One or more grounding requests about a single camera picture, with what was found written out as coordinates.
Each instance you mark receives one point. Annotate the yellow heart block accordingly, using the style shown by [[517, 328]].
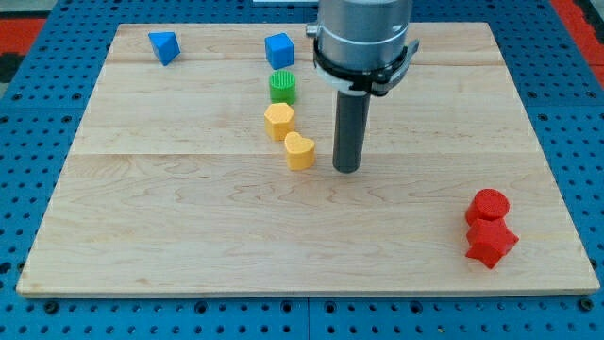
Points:
[[300, 151]]

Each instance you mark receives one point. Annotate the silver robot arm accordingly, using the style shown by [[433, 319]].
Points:
[[359, 46]]

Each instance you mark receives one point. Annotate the yellow hexagon block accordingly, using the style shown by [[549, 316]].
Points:
[[279, 120]]

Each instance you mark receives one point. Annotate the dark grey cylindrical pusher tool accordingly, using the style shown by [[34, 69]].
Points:
[[349, 131]]

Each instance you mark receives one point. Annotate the green cylinder block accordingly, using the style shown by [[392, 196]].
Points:
[[282, 87]]

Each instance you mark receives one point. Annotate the wooden board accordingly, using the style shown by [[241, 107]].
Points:
[[173, 189]]

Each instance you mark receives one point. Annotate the blue cube block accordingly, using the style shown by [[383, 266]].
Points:
[[279, 50]]

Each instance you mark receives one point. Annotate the blue triangle block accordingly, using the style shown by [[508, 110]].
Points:
[[165, 46]]

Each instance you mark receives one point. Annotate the red cylinder block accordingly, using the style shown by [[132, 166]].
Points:
[[488, 204]]

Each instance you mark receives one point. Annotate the red star block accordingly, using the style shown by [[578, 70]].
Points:
[[489, 241]]

